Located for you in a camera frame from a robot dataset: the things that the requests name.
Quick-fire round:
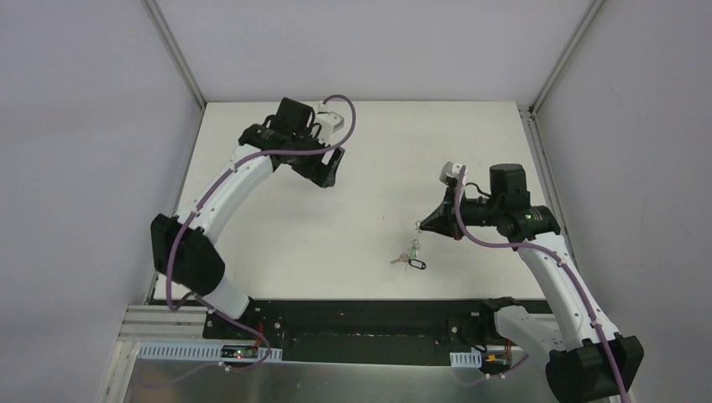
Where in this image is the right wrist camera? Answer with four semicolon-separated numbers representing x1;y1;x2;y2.
438;161;467;185

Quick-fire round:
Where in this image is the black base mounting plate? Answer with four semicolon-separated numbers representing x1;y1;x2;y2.
202;300;514;372

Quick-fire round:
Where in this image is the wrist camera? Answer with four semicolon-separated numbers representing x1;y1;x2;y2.
314;112;345;142
438;161;467;185

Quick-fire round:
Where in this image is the key with black tag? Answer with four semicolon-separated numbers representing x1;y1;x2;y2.
407;259;427;270

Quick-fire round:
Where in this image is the aluminium frame rail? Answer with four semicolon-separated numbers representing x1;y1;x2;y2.
118;305;207;341

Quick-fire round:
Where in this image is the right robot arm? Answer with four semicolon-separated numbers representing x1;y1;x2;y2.
418;162;644;402

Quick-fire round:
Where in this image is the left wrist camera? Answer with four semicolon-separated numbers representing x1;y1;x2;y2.
314;112;345;142

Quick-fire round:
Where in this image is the purple cable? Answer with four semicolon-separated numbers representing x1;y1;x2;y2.
133;94;357;390
453;165;636;403

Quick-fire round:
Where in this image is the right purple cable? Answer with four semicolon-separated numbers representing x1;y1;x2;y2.
453;165;636;403

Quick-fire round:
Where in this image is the key with green tag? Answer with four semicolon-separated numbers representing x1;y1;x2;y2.
390;252;409;264

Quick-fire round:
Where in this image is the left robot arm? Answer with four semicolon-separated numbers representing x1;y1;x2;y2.
150;97;355;340

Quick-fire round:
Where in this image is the white slotted cable duct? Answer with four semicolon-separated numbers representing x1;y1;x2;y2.
138;342;483;369

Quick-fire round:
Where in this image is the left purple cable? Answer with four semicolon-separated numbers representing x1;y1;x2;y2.
133;94;357;390

